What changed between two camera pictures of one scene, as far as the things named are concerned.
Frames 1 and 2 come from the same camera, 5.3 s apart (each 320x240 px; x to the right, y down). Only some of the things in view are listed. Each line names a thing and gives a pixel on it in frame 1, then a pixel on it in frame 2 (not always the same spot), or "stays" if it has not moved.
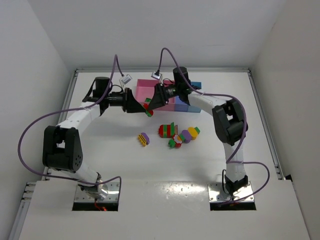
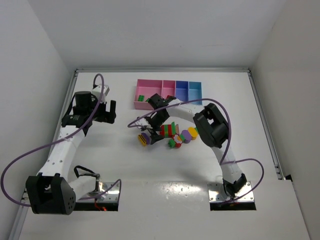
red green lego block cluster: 168,131 stays
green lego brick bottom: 171,144 stays
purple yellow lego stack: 143,139 stays
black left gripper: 126,100 → 110,111
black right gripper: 161,94 → 152,128
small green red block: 177,139 stays
